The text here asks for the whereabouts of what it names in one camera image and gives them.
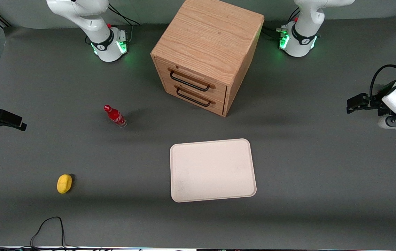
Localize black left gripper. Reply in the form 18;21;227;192
346;91;390;116

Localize cream plastic tray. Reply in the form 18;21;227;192
170;138;257;203

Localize yellow lemon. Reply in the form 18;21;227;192
57;174;73;195

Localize red soda bottle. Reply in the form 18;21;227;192
103;104;128;128

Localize wooden drawer cabinet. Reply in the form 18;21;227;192
150;0;265;117

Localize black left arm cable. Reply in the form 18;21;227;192
369;64;396;100

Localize black left arm base cables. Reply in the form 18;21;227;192
263;8;301;41

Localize black arm base cables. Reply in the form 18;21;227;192
85;3;141;45
263;8;301;41

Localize thin black looped cable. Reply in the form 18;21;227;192
30;216;80;250

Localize black right arm base cables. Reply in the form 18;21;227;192
85;3;141;45

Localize wooden drawer with long handle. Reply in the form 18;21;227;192
155;57;227;104

